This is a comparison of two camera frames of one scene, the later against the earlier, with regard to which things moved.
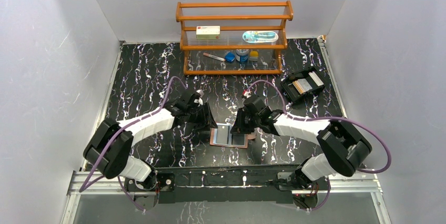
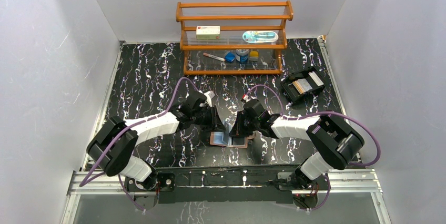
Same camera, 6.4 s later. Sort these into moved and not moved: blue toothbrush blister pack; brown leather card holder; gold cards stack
Moved: brown leather card holder
Not moved: gold cards stack; blue toothbrush blister pack
